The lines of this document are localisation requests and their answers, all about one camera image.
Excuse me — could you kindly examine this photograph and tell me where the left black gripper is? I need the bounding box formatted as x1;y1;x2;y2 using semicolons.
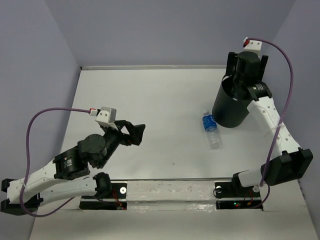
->
98;120;147;169

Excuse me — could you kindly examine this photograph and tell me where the blue label bottle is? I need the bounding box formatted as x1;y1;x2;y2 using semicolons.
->
201;110;222;150

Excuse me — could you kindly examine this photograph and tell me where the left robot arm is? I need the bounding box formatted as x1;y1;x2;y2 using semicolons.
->
0;120;146;216

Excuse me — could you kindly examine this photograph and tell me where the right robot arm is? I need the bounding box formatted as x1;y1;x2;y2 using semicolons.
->
230;51;313;196

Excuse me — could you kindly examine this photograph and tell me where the black cylindrical bin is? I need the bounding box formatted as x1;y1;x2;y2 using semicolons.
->
211;77;249;128

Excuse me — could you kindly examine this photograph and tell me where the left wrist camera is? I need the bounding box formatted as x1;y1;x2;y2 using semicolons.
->
95;106;117;127

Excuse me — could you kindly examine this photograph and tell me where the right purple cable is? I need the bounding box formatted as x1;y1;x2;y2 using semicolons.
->
246;37;294;209

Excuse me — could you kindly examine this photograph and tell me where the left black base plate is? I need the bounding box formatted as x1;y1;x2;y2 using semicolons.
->
79;181;128;211

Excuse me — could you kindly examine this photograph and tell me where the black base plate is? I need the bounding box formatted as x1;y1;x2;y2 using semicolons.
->
212;181;263;210
79;181;128;211

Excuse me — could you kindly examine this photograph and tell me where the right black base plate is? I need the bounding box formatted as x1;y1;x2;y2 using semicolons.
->
212;181;263;210

